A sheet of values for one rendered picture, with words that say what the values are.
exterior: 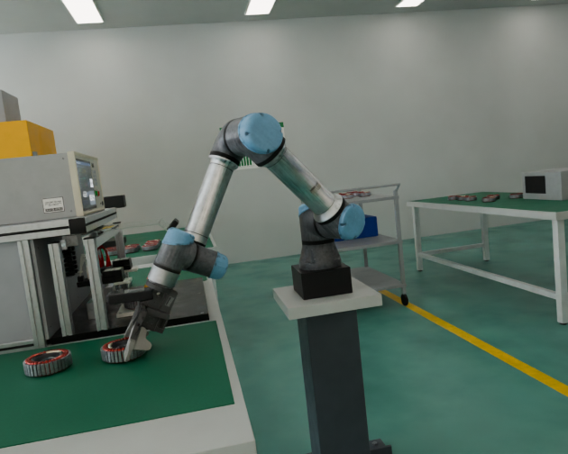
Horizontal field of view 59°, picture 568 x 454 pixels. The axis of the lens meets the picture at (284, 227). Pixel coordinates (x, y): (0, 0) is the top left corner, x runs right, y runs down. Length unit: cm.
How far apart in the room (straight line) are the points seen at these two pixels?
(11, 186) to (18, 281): 31
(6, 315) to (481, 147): 749
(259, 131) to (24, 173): 76
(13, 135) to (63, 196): 379
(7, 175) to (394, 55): 672
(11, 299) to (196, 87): 580
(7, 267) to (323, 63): 635
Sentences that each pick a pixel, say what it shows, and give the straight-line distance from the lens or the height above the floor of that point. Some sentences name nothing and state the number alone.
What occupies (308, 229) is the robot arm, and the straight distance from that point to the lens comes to 174.
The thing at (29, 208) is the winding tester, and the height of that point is 116.
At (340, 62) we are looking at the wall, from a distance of 763.
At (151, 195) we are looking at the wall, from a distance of 711.
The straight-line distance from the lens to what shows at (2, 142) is 553.
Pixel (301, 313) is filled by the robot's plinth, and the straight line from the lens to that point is 166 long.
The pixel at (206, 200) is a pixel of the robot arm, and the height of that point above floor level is 112.
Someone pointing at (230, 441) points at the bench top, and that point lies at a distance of 92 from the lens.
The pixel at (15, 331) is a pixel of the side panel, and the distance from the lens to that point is 170.
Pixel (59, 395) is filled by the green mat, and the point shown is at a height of 75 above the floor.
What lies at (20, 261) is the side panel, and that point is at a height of 101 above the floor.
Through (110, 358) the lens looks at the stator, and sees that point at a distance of 138.
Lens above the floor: 118
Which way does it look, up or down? 6 degrees down
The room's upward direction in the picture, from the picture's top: 6 degrees counter-clockwise
